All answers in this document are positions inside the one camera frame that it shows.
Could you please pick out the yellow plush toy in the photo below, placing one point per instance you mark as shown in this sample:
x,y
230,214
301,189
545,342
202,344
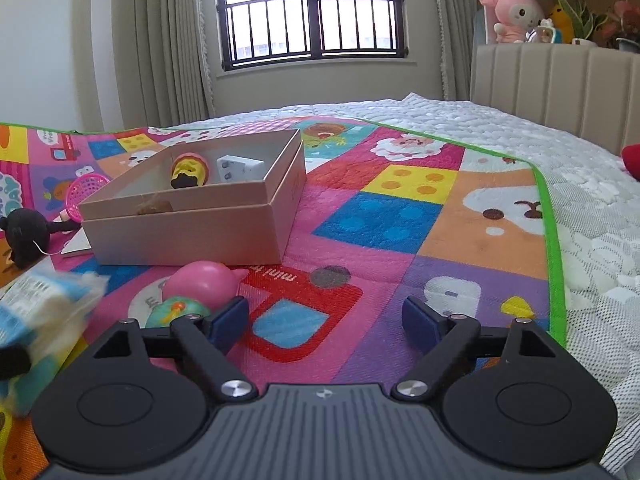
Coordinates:
x,y
563,23

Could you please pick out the pink plush bunny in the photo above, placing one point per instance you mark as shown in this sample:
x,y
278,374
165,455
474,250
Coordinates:
x,y
514,18

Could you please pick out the pink plastic net scoop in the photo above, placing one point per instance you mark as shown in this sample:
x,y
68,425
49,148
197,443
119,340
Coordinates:
x,y
79,190

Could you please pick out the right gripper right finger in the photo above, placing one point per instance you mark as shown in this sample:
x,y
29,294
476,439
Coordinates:
x,y
446,344

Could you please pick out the green potted plant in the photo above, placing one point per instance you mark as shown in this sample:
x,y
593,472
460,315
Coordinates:
x,y
587,24

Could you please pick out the black plush toy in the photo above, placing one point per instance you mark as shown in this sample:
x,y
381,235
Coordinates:
x,y
28,234

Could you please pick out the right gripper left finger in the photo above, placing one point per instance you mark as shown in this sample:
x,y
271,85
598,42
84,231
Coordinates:
x,y
203,345

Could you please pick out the pink cardboard box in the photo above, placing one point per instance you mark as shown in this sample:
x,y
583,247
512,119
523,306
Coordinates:
x,y
138,219

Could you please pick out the blue white tissue pack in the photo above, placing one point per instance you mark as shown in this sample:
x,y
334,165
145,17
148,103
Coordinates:
x,y
45,312

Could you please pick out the white square notepad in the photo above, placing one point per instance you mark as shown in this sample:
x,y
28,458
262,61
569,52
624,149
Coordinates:
x,y
78,245

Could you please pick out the beige curtain left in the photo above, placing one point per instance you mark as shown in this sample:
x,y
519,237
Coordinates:
x,y
141,63

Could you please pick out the beige curtain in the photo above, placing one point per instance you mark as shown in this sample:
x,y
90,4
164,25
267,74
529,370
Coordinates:
x,y
141,63
455,20

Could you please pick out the white battery charger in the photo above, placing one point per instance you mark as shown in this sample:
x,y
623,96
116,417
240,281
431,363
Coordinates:
x,y
233,168

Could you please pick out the beige padded headboard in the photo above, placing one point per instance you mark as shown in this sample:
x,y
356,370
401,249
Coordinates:
x,y
590,92

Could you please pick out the dark framed window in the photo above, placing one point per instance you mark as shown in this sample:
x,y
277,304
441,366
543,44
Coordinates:
x,y
264,32

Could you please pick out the white quilted bedspread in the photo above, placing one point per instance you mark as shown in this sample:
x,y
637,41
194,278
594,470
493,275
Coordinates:
x,y
596,205

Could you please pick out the beige curtain right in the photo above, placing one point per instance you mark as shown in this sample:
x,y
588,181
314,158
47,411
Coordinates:
x,y
455,20

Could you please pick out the pink yellow pudding cup toy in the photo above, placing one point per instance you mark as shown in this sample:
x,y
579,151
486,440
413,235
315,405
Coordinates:
x,y
188,171

